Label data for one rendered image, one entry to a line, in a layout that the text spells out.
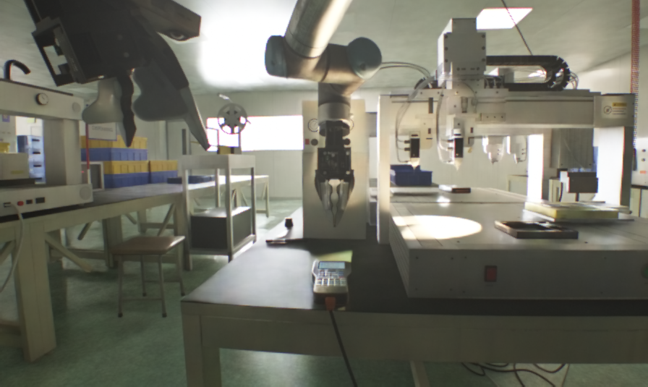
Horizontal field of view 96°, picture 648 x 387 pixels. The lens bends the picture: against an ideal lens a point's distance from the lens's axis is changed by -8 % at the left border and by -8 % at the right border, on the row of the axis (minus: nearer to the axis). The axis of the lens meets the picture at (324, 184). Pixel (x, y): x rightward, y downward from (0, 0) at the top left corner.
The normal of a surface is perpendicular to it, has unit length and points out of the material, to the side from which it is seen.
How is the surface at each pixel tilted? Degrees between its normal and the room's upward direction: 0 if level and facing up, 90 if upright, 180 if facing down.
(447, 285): 90
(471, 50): 90
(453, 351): 90
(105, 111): 124
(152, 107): 63
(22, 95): 90
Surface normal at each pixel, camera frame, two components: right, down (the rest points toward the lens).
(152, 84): 0.62, -0.40
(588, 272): -0.11, 0.07
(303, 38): -0.36, 0.81
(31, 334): 0.99, 0.00
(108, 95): 0.78, 0.58
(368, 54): 0.40, -0.17
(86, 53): 0.86, 0.09
